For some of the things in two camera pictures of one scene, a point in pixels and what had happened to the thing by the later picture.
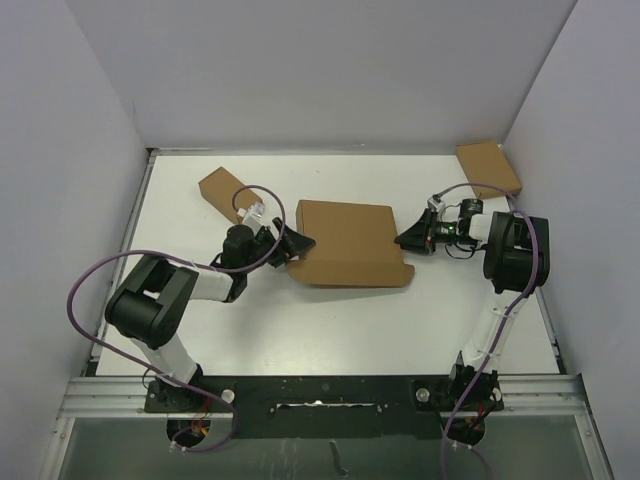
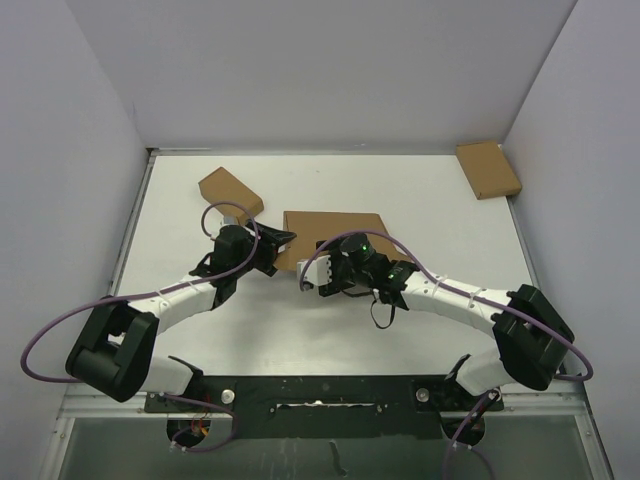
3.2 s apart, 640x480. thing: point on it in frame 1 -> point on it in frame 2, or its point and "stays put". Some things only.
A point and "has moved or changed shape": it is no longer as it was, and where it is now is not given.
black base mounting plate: [324, 406] stays put
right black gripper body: [445, 233] -> [343, 276]
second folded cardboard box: [486, 163] stays put
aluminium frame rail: [557, 396] stays put
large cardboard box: [355, 246] has moved or changed shape
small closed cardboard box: [219, 189] stays put
